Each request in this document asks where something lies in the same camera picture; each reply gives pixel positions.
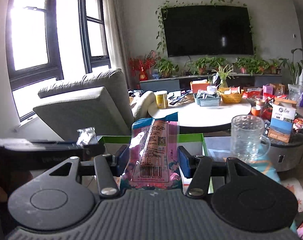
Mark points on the pink snack packet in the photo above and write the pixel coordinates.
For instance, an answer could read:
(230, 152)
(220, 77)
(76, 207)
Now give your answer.
(153, 159)

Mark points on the potted green plant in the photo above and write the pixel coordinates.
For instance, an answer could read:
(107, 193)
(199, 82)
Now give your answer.
(166, 68)

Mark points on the blue grey storage tray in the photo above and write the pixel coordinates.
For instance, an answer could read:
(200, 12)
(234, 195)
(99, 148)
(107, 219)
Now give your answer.
(207, 100)

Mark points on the beige curtain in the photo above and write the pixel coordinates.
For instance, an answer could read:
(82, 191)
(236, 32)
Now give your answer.
(115, 37)

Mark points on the silver black snack wrapper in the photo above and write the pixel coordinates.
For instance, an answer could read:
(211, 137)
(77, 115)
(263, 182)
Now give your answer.
(87, 136)

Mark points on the white blue carton box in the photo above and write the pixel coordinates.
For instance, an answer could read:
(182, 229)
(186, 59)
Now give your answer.
(282, 119)

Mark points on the dark round side table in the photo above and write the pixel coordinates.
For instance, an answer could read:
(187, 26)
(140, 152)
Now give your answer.
(287, 156)

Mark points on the woven yellow basket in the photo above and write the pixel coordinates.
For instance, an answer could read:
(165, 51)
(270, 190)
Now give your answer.
(231, 98)

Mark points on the yellow canister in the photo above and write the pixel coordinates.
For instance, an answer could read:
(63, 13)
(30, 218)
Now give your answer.
(161, 99)

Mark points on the clear glass mug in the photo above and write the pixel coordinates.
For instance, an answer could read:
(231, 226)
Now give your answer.
(248, 142)

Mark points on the round white coffee table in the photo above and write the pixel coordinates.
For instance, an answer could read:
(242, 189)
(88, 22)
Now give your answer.
(193, 118)

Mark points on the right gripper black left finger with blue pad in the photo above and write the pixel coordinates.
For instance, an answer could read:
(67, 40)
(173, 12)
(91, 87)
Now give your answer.
(106, 167)

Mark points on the grey armchair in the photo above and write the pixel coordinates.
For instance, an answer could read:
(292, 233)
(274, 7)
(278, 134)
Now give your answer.
(99, 100)

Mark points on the spider plant in vase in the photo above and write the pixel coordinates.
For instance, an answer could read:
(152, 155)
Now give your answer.
(222, 73)

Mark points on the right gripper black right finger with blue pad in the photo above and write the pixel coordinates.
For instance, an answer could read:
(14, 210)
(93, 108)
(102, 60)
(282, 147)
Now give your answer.
(197, 171)

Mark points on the black framed window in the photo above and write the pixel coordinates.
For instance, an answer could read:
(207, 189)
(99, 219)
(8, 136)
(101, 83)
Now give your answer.
(52, 40)

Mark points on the red flower decoration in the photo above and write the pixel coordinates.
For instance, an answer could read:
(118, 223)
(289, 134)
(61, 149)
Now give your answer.
(143, 65)

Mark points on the orange box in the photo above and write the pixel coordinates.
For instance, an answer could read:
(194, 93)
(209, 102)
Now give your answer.
(199, 85)

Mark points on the black wall television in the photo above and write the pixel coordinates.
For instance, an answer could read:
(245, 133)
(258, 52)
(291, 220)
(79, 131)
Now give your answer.
(207, 30)

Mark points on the green white cardboard box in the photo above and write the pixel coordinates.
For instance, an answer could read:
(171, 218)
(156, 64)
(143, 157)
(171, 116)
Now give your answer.
(193, 143)

